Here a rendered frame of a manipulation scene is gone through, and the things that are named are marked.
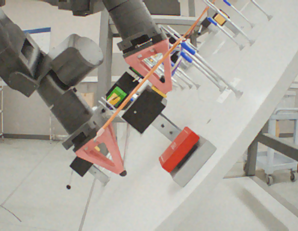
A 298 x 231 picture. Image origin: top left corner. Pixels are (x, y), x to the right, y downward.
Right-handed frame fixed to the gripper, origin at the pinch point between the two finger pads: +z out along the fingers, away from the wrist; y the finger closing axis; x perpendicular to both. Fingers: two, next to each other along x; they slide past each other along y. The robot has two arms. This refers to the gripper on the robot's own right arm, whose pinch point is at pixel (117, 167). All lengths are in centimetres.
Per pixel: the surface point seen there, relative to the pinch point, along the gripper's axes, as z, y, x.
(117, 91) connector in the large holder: -5, 68, 8
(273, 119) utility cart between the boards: 142, 356, -41
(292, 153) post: 39, 42, -27
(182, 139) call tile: -2.6, -19.6, -14.7
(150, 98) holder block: -5.8, -2.1, -11.5
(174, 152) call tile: -2.3, -21.1, -13.5
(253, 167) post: 54, 88, -11
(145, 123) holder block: -3.4, -2.1, -8.7
